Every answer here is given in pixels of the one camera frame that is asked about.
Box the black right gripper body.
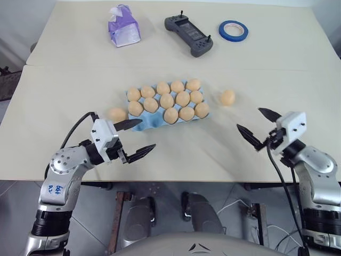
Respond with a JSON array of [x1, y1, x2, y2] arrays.
[[264, 127, 288, 151]]

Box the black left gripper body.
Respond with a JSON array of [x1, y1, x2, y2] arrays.
[[105, 137, 132, 165]]

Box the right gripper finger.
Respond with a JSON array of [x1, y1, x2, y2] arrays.
[[237, 124, 265, 152], [257, 107, 282, 124]]

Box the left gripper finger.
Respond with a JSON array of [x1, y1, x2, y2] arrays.
[[125, 143, 157, 164], [112, 118, 143, 132]]

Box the tan egg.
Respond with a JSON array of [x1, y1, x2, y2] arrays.
[[178, 106, 195, 122], [220, 90, 236, 106], [175, 91, 191, 106], [185, 78, 201, 91], [164, 107, 178, 125], [140, 85, 156, 99], [108, 107, 127, 121], [170, 80, 185, 94], [127, 86, 142, 102], [189, 90, 204, 104], [194, 102, 210, 119], [160, 93, 175, 109], [127, 101, 144, 117], [143, 97, 158, 113], [156, 81, 171, 95]]

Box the blue egg carton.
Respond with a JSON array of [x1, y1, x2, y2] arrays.
[[125, 79, 213, 132]]

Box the dark rounded robot foot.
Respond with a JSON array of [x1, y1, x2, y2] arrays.
[[181, 191, 225, 237], [124, 196, 157, 245]]

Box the rusty metal stand leg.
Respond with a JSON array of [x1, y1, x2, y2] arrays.
[[108, 191, 133, 255], [249, 203, 269, 246]]

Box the blue tape roll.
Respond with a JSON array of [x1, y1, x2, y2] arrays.
[[218, 20, 250, 42]]

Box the purple tissue pack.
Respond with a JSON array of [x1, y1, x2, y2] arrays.
[[108, 3, 142, 49]]

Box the grey robot torso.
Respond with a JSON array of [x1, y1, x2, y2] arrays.
[[110, 231, 293, 256]]

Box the grey handheld remote controller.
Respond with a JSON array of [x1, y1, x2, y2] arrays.
[[164, 10, 215, 58]]

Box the dark box beside table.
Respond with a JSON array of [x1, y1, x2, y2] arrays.
[[0, 66, 22, 102]]

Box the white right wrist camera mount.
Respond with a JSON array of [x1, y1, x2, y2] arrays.
[[275, 111, 307, 156]]

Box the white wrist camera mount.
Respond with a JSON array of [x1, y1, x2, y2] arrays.
[[90, 118, 119, 163], [275, 111, 307, 156]]

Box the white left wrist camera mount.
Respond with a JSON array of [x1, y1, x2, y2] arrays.
[[90, 118, 119, 163]]

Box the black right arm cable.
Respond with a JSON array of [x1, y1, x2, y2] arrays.
[[266, 141, 310, 251]]

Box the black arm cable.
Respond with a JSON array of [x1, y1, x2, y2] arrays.
[[60, 111, 100, 150], [266, 141, 310, 251]]

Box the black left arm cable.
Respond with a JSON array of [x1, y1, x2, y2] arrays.
[[60, 111, 100, 150]]

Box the white floor cable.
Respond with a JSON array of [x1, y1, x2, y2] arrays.
[[216, 198, 303, 253]]

